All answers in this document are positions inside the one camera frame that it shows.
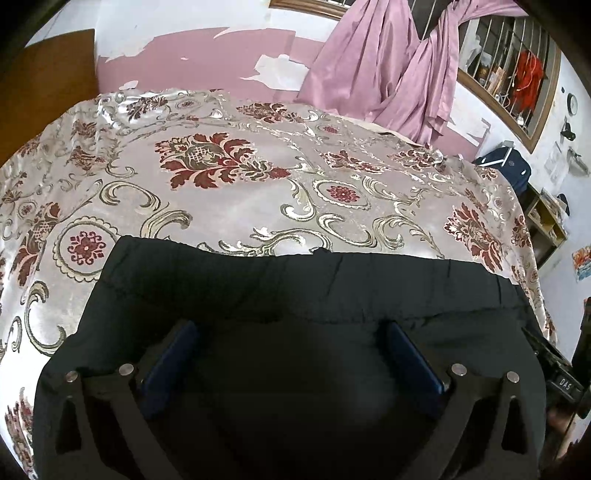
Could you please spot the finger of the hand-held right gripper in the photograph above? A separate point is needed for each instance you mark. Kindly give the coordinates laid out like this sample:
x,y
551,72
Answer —
x,y
547,350

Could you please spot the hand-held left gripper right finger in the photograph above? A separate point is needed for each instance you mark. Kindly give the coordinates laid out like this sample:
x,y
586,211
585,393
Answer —
x,y
411,364

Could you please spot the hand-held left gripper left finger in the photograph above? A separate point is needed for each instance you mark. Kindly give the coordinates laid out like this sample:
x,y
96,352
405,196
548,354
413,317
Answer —
x,y
171,369

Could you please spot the black pants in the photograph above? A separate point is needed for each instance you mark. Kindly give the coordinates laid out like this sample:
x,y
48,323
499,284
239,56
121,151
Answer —
x,y
300,323

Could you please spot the person's right hand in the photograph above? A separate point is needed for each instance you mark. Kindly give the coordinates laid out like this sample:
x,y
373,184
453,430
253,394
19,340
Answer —
x,y
559,424

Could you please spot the wooden shelf unit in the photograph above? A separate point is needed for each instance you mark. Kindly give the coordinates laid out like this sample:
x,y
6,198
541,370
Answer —
x,y
547,221

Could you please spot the dark blue bag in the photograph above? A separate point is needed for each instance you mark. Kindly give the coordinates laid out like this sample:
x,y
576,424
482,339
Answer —
x,y
508,164

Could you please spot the floral patterned bedspread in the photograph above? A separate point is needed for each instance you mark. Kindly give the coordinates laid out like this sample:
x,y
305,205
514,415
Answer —
x,y
231,184

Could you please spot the red hanging garment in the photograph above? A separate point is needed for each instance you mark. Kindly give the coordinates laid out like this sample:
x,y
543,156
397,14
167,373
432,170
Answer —
x,y
526,78

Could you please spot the pink curtain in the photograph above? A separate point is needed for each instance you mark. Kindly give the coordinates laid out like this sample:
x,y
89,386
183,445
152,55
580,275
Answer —
x,y
392,69

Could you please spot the wooden framed window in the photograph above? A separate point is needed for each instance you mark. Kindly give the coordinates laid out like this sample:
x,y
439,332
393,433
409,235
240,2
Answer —
x,y
498,55

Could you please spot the brown wooden board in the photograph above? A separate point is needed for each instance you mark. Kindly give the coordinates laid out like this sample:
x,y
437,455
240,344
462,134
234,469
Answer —
x,y
46,87

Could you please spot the colourful wall poster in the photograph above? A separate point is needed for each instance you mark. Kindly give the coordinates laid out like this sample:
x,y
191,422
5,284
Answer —
x,y
581,261

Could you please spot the dark wall hook item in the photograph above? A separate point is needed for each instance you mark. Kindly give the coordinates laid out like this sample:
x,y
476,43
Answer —
x,y
567,130
577,158

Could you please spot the round black wall item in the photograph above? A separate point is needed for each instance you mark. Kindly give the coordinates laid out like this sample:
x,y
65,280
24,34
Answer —
x,y
572,104

